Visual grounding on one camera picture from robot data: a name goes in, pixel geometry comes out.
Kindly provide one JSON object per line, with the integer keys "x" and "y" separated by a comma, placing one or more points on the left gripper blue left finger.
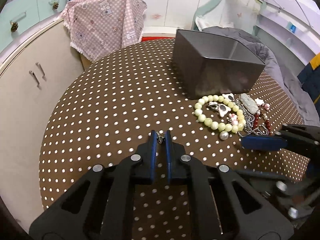
{"x": 153, "y": 149}

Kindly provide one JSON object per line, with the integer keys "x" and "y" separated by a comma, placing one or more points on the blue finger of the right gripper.
{"x": 263, "y": 142}

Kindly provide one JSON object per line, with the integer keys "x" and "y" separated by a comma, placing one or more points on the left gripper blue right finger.
{"x": 168, "y": 151}

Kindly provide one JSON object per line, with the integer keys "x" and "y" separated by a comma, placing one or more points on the small silver clasp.
{"x": 160, "y": 138}

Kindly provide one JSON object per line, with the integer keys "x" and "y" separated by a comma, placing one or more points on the pink white charm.
{"x": 233, "y": 119}

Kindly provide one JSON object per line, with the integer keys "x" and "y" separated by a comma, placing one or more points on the grey jade pendant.
{"x": 248, "y": 103}

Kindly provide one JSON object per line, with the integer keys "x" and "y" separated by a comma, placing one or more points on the brown polka dot tablecloth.
{"x": 124, "y": 156}

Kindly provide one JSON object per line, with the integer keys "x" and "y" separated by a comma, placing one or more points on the grey duvet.
{"x": 275, "y": 68}

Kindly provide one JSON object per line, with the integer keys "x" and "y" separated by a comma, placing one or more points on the dark grey metal box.
{"x": 211, "y": 64}

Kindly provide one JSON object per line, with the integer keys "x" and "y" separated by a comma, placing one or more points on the navy yellow jacket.
{"x": 309, "y": 78}

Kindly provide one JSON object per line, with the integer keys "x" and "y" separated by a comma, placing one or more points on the red storage box white lid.
{"x": 156, "y": 33}

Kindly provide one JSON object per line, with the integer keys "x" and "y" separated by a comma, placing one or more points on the pink checked cover cloth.
{"x": 100, "y": 27}

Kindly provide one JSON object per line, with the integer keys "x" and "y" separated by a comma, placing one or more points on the teal drawer unit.
{"x": 18, "y": 16}

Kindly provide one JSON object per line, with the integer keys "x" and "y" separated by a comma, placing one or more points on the beige cabinet with handles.
{"x": 31, "y": 85}

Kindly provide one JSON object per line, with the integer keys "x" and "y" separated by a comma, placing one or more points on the teal bunk bed frame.
{"x": 288, "y": 25}

